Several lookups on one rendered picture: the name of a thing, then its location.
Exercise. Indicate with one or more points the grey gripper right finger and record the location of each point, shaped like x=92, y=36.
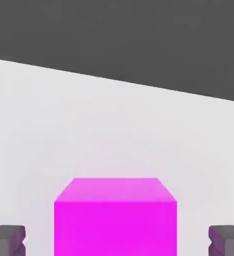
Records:
x=229, y=242

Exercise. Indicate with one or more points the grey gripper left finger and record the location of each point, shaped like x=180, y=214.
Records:
x=5, y=242

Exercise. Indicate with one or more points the small magenta cube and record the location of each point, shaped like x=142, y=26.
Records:
x=115, y=226

